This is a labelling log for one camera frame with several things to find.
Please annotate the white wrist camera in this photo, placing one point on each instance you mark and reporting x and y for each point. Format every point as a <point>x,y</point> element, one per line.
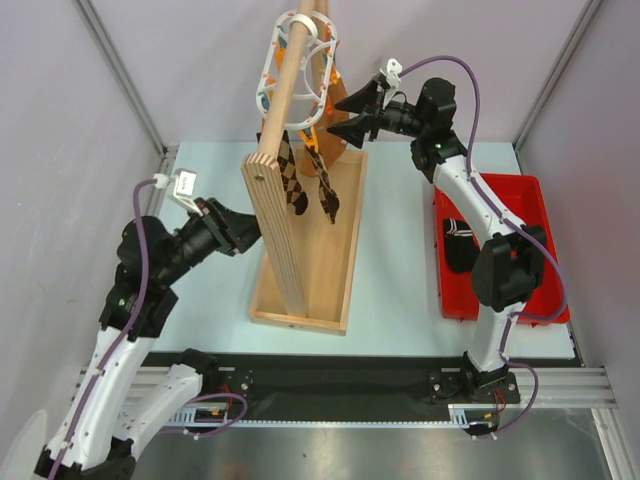
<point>179,187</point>
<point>388,78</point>

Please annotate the wooden rack stand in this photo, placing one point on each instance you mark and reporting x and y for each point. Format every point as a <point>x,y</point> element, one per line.
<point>306,277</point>

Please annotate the white round clip hanger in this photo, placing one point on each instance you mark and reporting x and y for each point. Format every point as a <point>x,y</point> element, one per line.
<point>316,69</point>

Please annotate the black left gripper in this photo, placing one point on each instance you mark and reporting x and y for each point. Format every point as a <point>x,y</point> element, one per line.
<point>233,231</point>

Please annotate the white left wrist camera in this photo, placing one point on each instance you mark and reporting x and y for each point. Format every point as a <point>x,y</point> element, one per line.
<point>179,187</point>

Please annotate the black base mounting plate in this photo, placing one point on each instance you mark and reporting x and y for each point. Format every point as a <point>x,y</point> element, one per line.
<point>358,389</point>

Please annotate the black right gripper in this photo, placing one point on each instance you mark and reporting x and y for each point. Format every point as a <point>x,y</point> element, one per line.
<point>373,116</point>

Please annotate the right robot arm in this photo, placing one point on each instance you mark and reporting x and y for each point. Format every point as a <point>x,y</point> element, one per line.
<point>446,163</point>

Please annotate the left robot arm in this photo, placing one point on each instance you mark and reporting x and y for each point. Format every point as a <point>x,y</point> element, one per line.
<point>94,440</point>

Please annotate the red plastic bin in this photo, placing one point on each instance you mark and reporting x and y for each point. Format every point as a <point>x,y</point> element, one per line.
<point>507,264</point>

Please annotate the aluminium frame rail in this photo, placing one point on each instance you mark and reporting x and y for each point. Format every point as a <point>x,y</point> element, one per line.
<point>547,388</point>

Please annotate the brown argyle sock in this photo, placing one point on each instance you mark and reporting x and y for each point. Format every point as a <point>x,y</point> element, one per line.
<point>328,197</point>

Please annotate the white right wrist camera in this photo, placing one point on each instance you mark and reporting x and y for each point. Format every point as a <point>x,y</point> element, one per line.
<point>388,78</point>

